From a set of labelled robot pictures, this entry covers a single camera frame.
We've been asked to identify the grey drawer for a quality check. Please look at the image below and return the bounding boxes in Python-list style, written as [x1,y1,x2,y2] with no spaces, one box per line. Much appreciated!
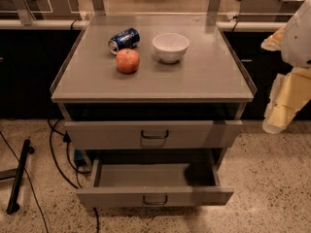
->
[77,150,233,208]
[65,120,242,150]

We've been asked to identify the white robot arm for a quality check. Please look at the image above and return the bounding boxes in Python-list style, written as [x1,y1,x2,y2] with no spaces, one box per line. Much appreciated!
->
[261,0,311,134]

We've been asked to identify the grey top drawer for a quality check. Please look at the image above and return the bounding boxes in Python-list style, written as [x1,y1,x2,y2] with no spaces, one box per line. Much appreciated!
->
[65,120,242,150]

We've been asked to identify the grey drawer cabinet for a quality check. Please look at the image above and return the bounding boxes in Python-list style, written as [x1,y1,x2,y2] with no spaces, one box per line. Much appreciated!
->
[50,14,258,167]

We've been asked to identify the white ceramic bowl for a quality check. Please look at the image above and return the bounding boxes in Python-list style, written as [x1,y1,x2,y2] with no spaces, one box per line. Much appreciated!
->
[153,33,190,63]

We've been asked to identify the red apple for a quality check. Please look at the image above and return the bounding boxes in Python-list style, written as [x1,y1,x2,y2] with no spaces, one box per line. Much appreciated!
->
[116,49,140,74]

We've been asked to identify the blue soda can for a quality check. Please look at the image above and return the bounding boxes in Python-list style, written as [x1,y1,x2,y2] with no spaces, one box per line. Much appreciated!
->
[108,28,140,54]

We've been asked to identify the black floor stand leg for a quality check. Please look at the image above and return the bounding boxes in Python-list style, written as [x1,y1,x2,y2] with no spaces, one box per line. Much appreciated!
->
[6,139,34,215]

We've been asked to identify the black floor cable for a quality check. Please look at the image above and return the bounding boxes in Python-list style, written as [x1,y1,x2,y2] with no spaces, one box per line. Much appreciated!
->
[47,118,100,233]

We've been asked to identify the thin black cable left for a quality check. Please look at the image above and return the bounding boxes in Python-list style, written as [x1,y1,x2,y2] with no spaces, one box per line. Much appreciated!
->
[0,131,50,233]

